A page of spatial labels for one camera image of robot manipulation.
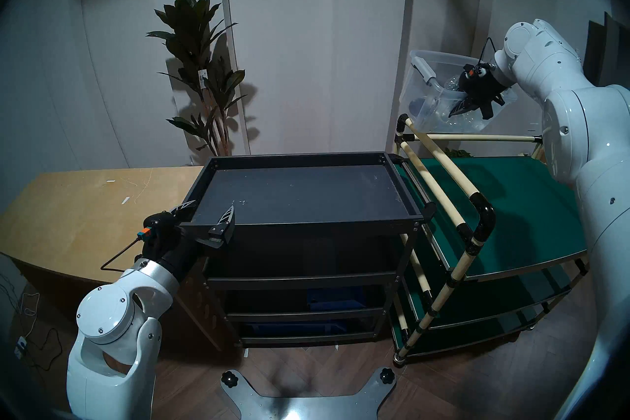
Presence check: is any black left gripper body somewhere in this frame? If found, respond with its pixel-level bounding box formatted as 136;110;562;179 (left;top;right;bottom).
157;222;221;270

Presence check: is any light wooden desk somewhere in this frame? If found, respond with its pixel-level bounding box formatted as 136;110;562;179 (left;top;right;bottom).
0;167;237;351

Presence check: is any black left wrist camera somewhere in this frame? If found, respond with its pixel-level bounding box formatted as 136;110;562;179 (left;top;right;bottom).
138;212;174;241

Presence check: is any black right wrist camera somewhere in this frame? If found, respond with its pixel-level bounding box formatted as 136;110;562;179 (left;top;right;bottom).
460;64;494;80

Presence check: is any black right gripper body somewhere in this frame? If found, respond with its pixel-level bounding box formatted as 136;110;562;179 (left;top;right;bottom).
460;70;507;121

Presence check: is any small blue plastic bin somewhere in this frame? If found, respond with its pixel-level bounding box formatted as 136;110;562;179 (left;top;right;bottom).
306;287;367;311

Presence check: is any dark door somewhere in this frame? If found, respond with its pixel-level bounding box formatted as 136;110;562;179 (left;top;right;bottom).
586;13;630;90

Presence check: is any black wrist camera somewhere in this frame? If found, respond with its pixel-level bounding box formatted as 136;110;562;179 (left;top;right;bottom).
138;212;174;241
460;64;494;80

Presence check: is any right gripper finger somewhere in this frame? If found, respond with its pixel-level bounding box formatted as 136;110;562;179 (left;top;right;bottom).
449;98;478;118

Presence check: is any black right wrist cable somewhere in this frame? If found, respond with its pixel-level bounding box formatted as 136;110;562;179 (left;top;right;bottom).
479;37;499;68

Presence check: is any black metal shelf cart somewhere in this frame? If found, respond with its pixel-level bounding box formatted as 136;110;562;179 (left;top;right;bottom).
189;152;436;348

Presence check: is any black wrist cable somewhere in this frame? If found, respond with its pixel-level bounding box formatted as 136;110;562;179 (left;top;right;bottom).
479;37;499;68
100;237;143;273

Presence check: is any grey metal robot base plate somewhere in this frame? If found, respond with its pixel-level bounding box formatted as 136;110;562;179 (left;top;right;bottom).
220;367;398;420

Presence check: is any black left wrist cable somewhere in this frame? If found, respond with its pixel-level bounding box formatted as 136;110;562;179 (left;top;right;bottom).
100;237;143;273

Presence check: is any wide blue plastic bin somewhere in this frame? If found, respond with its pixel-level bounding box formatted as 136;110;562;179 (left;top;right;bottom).
245;321;347;337

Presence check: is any clear plastic storage box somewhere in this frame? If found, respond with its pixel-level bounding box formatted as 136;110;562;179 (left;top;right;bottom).
399;50;517;133

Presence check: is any black floor cable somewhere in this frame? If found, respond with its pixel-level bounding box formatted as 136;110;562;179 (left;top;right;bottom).
25;326;63;371

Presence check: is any white floor cable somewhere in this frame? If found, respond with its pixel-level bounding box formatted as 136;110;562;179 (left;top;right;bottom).
0;271;41;341

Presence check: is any tall dark green potted plant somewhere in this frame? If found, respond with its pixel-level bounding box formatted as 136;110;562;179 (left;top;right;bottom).
146;0;247;157

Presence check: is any green cart with cream pipes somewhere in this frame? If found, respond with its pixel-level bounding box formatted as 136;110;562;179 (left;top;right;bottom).
391;114;591;368

